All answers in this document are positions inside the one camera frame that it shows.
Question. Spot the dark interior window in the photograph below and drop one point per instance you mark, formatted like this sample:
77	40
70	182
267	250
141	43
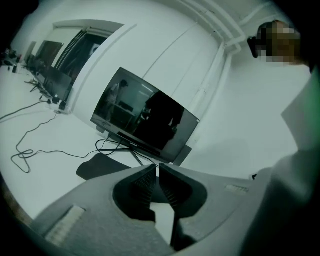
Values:
80	55

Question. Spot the person's face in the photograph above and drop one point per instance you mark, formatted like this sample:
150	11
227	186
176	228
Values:
280	42

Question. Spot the black computer monitor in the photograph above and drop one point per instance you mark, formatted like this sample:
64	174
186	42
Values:
58	80
145	115

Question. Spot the white power strip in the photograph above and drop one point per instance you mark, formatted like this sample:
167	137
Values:
61	111

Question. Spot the white wall pipe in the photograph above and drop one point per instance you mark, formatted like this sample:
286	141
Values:
212	70

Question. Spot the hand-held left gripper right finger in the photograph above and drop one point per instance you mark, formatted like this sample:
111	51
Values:
185	192

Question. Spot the red desk mat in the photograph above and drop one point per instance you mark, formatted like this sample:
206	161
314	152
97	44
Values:
100	166

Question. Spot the black head-worn camera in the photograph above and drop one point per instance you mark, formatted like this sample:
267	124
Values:
253	47

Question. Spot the black plug adapter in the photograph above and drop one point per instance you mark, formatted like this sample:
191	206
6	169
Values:
56	100
62	105

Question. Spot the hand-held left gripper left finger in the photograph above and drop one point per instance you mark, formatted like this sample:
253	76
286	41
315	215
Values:
135	195

